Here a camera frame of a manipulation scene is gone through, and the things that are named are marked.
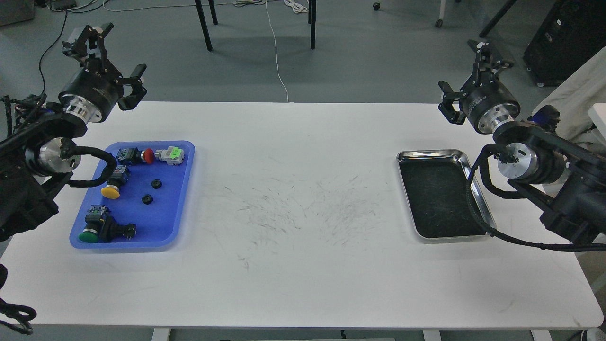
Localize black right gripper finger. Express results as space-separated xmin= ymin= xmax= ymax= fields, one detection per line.
xmin=438 ymin=81 xmax=466 ymax=125
xmin=467 ymin=40 xmax=515 ymax=87

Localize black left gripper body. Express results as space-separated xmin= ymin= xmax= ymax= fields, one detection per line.
xmin=59 ymin=68 xmax=124 ymax=123

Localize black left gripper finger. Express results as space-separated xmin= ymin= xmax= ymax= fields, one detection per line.
xmin=114 ymin=64 xmax=147 ymax=111
xmin=62 ymin=22 xmax=115 ymax=76

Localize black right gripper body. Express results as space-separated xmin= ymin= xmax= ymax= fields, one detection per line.
xmin=462 ymin=80 xmax=521 ymax=135

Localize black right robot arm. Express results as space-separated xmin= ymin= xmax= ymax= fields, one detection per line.
xmin=438 ymin=40 xmax=606 ymax=253

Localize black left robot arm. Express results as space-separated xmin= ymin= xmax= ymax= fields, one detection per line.
xmin=0 ymin=22 xmax=147 ymax=241

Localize silver metal tray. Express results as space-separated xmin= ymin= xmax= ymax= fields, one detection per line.
xmin=397 ymin=149 xmax=496 ymax=242

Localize blue plastic tray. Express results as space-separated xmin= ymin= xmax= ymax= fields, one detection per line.
xmin=69 ymin=140 xmax=195 ymax=252

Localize black equipment case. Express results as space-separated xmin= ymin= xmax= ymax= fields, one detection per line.
xmin=522 ymin=0 xmax=606 ymax=87

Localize beige fabric cover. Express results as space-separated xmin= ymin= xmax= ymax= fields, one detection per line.
xmin=532 ymin=48 xmax=606 ymax=156

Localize black chair legs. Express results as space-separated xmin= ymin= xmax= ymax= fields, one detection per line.
xmin=194 ymin=0 xmax=317 ymax=52

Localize black floor cable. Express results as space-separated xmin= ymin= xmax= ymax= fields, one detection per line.
xmin=36 ymin=0 xmax=79 ymax=95

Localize red push button switch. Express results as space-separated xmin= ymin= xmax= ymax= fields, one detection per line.
xmin=116 ymin=148 xmax=155 ymax=166

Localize green and white switch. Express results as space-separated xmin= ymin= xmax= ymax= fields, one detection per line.
xmin=154 ymin=145 xmax=186 ymax=166

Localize yellow push button switch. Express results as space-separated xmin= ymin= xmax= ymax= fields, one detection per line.
xmin=100 ymin=165 xmax=130 ymax=199

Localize green push button switch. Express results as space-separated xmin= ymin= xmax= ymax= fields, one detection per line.
xmin=78 ymin=205 xmax=112 ymax=243

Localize black switch block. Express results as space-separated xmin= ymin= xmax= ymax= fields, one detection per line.
xmin=108 ymin=223 xmax=137 ymax=242

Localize white floor cable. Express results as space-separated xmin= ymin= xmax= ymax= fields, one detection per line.
xmin=103 ymin=0 xmax=309 ymax=103

